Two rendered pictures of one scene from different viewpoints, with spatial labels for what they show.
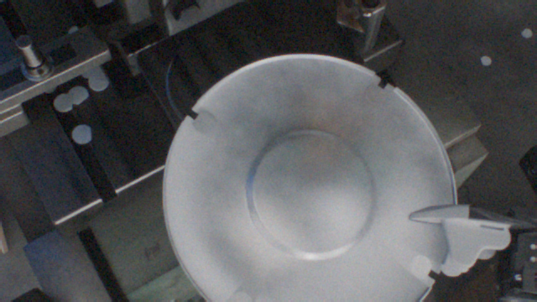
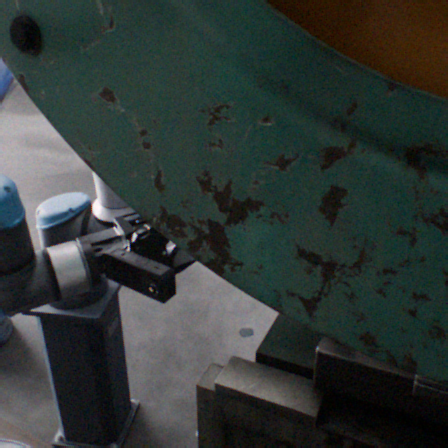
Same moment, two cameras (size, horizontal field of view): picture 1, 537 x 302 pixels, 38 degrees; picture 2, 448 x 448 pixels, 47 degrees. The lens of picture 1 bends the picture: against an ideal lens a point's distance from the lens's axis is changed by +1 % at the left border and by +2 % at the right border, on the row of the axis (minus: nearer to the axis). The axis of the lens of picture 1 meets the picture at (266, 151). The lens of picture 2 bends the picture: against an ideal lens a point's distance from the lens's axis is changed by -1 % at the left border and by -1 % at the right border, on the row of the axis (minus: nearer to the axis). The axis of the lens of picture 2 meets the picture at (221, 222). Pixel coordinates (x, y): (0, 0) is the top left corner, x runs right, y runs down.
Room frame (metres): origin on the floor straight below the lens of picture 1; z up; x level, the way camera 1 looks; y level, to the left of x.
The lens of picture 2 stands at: (0.82, -0.52, 1.14)
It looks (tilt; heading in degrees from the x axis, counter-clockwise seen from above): 27 degrees down; 148
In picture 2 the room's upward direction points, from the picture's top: straight up
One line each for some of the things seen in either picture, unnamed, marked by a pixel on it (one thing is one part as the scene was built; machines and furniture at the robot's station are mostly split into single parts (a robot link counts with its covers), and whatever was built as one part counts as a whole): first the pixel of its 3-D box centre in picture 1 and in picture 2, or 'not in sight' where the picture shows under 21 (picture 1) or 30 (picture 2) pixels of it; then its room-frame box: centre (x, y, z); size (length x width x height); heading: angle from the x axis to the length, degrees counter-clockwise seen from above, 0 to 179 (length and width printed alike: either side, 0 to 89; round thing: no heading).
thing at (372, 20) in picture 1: (364, 21); not in sight; (0.45, -0.10, 0.75); 0.03 x 0.03 x 0.10; 33
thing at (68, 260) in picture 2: not in sight; (71, 270); (0.19, -0.37, 0.75); 0.08 x 0.05 x 0.08; 175
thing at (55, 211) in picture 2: not in sight; (68, 227); (-0.20, -0.27, 0.62); 0.13 x 0.12 x 0.14; 47
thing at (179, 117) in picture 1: (249, 141); not in sight; (0.32, 0.02, 0.72); 0.25 x 0.14 x 0.14; 33
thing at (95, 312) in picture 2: not in sight; (87, 363); (-0.20, -0.28, 0.23); 0.19 x 0.19 x 0.45; 48
